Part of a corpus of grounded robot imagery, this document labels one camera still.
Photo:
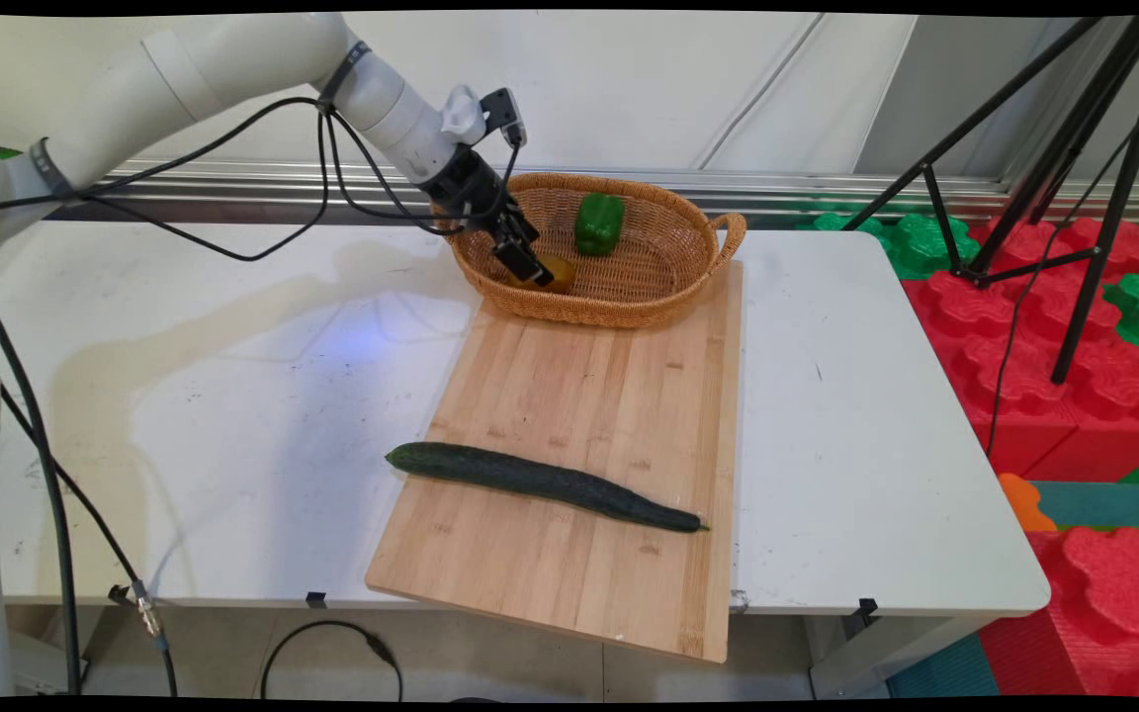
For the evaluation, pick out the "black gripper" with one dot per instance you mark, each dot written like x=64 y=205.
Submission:
x=466 y=188

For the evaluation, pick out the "black table clip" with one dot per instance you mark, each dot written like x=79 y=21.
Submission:
x=315 y=599
x=118 y=593
x=866 y=606

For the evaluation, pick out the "woven wicker basket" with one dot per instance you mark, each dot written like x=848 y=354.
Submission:
x=644 y=277

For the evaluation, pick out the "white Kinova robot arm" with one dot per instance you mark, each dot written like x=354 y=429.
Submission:
x=184 y=89

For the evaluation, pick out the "orange foam piece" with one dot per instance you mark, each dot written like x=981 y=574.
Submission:
x=1022 y=502

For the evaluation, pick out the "teal foam mat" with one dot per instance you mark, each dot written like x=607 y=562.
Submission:
x=1108 y=504

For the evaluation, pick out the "aluminium wall rail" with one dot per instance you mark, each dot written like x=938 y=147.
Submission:
x=777 y=193

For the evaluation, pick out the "black tripod stand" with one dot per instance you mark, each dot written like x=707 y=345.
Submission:
x=1074 y=198

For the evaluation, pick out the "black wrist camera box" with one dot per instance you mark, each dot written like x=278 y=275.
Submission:
x=504 y=114

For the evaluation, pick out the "long dark green cucumber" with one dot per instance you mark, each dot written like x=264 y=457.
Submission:
x=540 y=482

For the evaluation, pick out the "white table leg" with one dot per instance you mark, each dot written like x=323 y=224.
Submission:
x=876 y=653

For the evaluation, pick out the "yellow-brown round vegetable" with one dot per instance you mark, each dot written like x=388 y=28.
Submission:
x=560 y=275

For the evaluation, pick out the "bamboo cutting board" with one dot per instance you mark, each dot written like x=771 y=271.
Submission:
x=589 y=415

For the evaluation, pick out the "large red foam block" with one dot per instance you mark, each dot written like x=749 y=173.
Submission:
x=1034 y=366

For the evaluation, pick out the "green bell pepper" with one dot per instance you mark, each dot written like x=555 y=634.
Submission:
x=598 y=223

